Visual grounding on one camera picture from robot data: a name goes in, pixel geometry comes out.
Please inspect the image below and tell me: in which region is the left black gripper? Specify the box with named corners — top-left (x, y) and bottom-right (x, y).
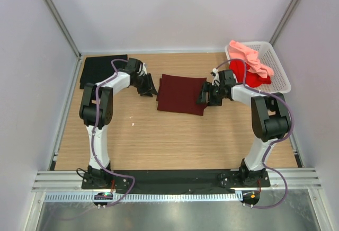
top-left (132, 73), bottom-right (158, 97)

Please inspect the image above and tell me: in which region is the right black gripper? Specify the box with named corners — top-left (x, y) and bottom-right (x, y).
top-left (196, 81), bottom-right (224, 106)

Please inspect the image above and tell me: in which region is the dark red t shirt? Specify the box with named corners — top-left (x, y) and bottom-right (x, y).
top-left (157, 74), bottom-right (207, 116)

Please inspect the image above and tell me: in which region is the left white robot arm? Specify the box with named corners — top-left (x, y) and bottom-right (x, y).
top-left (79, 58), bottom-right (157, 189)

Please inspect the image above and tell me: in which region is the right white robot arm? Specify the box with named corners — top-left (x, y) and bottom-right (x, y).
top-left (197, 69), bottom-right (292, 186)

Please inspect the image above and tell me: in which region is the bright red t shirt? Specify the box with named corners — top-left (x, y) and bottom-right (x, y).
top-left (229, 60), bottom-right (272, 88)

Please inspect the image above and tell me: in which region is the folded black t shirt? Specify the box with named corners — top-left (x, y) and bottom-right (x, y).
top-left (79, 55), bottom-right (128, 89)

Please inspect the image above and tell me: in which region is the pink t shirt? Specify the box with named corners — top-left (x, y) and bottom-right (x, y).
top-left (227, 40), bottom-right (274, 78)

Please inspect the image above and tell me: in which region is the white plastic basket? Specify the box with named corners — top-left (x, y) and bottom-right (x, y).
top-left (224, 41), bottom-right (292, 98)

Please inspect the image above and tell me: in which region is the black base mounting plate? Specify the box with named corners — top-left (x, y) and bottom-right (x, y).
top-left (79, 169), bottom-right (271, 195)

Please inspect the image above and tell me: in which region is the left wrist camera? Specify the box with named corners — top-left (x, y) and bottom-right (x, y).
top-left (140, 63), bottom-right (148, 75)

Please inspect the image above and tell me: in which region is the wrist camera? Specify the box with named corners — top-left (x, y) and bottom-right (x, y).
top-left (140, 63), bottom-right (148, 75)
top-left (211, 68), bottom-right (219, 85)

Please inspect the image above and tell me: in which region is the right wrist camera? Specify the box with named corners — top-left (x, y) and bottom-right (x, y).
top-left (211, 68), bottom-right (219, 85)

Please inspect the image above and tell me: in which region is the left aluminium frame post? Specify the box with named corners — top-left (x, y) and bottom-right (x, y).
top-left (43, 0), bottom-right (81, 59)

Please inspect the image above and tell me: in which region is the aluminium frame post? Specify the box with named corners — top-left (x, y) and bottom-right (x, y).
top-left (43, 0), bottom-right (81, 59)
top-left (269, 0), bottom-right (301, 46)

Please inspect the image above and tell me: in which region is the white slotted cable duct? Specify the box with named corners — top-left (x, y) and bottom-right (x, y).
top-left (44, 191), bottom-right (243, 203)

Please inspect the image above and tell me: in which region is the right aluminium frame post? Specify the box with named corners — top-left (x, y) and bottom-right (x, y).
top-left (269, 0), bottom-right (301, 46)

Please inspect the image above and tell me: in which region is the aluminium front rail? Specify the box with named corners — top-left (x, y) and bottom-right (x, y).
top-left (32, 168), bottom-right (322, 192)

